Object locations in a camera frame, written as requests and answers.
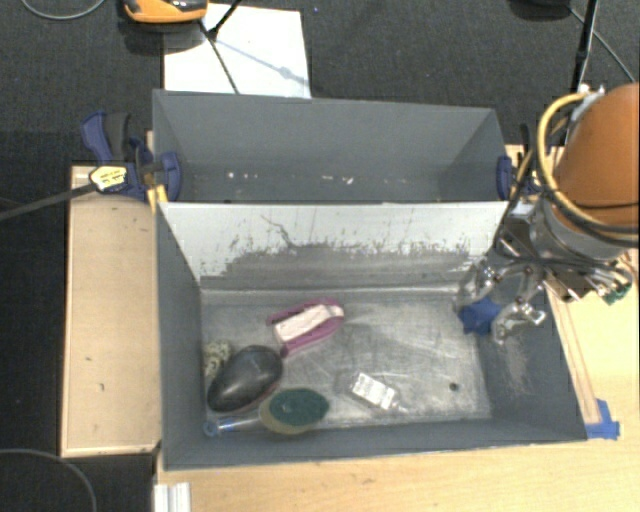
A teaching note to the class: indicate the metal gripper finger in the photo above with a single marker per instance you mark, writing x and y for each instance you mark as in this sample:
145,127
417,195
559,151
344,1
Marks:
520,315
475,282

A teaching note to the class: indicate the blue soft block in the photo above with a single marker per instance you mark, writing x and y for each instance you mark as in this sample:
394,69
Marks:
479,317

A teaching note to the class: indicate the purple and white brush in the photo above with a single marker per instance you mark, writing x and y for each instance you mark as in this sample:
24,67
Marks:
305,324

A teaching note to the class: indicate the grey metal bin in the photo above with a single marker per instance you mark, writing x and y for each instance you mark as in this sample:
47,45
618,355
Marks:
320,145

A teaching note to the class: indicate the black oval object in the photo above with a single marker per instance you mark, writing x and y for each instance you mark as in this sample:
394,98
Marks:
245,377

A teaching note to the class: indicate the speckled grey lump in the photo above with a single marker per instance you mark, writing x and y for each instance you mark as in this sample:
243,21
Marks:
216,356

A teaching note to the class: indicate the pale wood board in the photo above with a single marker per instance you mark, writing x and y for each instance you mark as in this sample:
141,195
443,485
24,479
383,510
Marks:
110,325

